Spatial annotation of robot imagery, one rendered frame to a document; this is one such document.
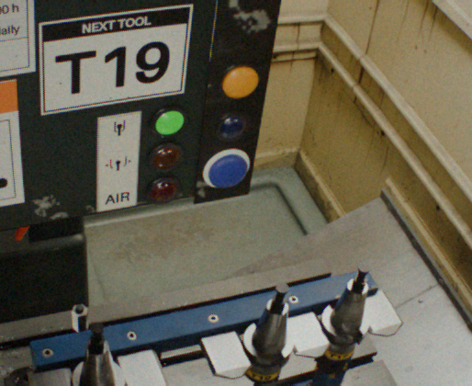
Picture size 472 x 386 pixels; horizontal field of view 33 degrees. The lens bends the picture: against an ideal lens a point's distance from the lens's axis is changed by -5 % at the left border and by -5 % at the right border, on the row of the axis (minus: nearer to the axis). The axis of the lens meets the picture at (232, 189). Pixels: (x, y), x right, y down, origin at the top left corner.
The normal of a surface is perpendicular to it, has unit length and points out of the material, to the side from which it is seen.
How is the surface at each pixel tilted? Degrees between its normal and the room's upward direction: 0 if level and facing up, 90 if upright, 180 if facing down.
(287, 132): 90
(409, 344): 24
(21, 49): 90
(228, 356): 0
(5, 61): 90
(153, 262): 0
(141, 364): 0
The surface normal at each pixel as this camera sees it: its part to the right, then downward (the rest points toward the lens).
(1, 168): 0.36, 0.66
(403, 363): -0.28, -0.60
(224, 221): 0.11, -0.73
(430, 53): -0.93, 0.18
